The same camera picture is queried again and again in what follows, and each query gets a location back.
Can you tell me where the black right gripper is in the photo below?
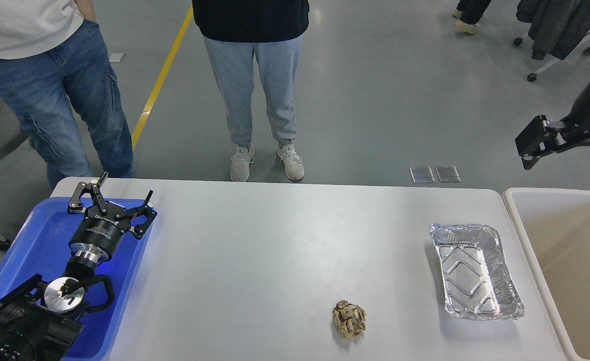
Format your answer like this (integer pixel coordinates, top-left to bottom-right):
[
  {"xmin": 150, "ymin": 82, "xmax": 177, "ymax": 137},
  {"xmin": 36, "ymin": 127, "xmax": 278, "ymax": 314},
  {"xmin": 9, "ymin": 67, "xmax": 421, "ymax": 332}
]
[{"xmin": 515, "ymin": 116, "xmax": 590, "ymax": 170}]

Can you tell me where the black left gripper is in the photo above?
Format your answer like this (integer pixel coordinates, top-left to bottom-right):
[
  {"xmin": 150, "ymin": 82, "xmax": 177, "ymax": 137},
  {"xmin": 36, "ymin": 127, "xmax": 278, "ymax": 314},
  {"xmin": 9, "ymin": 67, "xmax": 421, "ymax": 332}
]
[{"xmin": 68, "ymin": 172, "xmax": 158, "ymax": 261}]

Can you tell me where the aluminium foil tray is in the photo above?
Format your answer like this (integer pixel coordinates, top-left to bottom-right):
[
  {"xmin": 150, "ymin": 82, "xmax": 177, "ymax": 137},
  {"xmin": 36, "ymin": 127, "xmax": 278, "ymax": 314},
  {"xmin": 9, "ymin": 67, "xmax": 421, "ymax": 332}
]
[{"xmin": 428, "ymin": 223, "xmax": 526, "ymax": 321}]

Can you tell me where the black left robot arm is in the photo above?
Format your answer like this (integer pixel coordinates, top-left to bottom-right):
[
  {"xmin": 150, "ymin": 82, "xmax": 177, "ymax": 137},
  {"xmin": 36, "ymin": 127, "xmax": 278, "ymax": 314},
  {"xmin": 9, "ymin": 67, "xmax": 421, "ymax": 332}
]
[{"xmin": 0, "ymin": 174, "xmax": 157, "ymax": 360}]

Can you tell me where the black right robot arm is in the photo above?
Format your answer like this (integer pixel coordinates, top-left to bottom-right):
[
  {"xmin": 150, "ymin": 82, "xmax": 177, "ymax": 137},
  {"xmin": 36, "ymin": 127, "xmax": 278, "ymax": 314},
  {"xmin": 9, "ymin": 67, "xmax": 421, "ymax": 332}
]
[{"xmin": 515, "ymin": 82, "xmax": 590, "ymax": 170}]

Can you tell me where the blue plastic tray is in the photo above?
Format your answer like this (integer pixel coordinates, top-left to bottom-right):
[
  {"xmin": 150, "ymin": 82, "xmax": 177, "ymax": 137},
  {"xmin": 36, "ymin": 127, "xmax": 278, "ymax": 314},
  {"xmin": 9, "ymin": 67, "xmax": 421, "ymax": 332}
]
[{"xmin": 0, "ymin": 197, "xmax": 148, "ymax": 360}]

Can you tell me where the beige plastic bin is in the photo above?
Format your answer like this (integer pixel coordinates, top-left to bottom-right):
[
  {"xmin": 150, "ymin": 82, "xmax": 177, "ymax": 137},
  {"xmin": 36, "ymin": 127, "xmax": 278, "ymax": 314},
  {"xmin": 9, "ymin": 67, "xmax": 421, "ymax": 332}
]
[{"xmin": 503, "ymin": 188, "xmax": 590, "ymax": 360}]

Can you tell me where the chair with dark jacket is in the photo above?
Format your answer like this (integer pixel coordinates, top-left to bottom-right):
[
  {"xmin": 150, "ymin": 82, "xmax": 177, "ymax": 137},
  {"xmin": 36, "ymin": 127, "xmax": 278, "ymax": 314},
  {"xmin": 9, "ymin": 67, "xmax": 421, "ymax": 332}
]
[{"xmin": 513, "ymin": 1, "xmax": 590, "ymax": 82}]

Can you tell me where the right metal floor plate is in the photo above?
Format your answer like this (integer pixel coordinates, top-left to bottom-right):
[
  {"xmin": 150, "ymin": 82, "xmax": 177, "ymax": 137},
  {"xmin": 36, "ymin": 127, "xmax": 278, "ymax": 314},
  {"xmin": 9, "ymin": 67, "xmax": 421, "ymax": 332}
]
[{"xmin": 435, "ymin": 166, "xmax": 462, "ymax": 183}]

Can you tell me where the metal floor plate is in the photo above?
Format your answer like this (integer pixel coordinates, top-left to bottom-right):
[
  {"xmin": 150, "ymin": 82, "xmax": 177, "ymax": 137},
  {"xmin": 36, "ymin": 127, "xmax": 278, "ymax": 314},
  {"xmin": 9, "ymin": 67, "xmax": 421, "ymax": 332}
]
[
  {"xmin": 409, "ymin": 166, "xmax": 435, "ymax": 184},
  {"xmin": 435, "ymin": 166, "xmax": 462, "ymax": 183}
]

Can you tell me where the left metal floor plate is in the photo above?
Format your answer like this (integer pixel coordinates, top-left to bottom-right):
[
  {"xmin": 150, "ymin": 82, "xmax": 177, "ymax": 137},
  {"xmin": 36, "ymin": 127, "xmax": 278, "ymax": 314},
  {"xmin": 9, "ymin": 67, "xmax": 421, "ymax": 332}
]
[{"xmin": 409, "ymin": 166, "xmax": 435, "ymax": 184}]

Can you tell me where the small white floor plate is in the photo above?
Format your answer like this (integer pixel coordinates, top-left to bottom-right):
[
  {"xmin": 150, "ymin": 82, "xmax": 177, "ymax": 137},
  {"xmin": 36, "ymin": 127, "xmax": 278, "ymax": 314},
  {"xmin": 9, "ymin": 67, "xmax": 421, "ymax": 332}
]
[{"xmin": 109, "ymin": 53, "xmax": 125, "ymax": 63}]

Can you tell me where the person in blue jeans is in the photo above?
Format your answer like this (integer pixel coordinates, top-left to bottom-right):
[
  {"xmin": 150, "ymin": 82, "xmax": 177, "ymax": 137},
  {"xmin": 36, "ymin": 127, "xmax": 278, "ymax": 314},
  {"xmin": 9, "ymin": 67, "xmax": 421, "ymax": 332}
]
[{"xmin": 0, "ymin": 1, "xmax": 133, "ymax": 187}]

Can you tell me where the person with beige shoes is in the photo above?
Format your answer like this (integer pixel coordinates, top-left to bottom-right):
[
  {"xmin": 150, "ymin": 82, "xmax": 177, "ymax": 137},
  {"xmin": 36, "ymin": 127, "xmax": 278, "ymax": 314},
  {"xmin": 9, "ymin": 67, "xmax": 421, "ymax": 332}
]
[{"xmin": 452, "ymin": 0, "xmax": 492, "ymax": 35}]

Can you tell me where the person in grey sweatpants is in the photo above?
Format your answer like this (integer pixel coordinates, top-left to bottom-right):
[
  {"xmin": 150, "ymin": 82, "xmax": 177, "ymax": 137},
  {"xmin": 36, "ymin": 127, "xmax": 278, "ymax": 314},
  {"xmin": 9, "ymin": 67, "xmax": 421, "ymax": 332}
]
[{"xmin": 192, "ymin": 1, "xmax": 309, "ymax": 182}]

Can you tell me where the crumpled brown paper ball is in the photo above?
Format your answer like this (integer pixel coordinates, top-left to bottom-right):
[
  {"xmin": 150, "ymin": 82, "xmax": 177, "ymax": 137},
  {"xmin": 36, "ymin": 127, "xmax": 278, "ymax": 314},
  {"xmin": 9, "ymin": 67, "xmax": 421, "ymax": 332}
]
[{"xmin": 332, "ymin": 300, "xmax": 367, "ymax": 340}]

